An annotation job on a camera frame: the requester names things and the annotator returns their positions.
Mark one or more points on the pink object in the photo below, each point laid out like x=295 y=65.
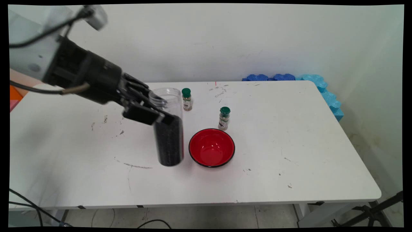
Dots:
x=13 y=104

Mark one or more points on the red bowl with black rim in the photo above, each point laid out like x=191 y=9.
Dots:
x=210 y=148

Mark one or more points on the white table leg frame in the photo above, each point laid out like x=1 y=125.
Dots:
x=317 y=216

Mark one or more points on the green-lid spice bottle tan label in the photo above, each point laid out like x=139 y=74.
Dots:
x=186 y=100

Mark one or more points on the orange object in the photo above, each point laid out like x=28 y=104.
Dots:
x=15 y=93

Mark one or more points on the light blue foam mat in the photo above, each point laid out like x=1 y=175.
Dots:
x=328 y=96

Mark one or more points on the black tripod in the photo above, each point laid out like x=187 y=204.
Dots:
x=373 y=211

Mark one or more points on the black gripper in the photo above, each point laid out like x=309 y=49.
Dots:
x=96 y=77

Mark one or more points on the clear jar with black grains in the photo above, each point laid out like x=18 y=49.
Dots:
x=169 y=145

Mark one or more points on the green-lid spice bottle dark label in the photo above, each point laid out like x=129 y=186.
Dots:
x=224 y=119

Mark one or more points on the dark blue foam piece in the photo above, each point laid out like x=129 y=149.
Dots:
x=284 y=77
x=256 y=77

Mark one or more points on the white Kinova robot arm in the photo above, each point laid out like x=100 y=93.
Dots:
x=29 y=48

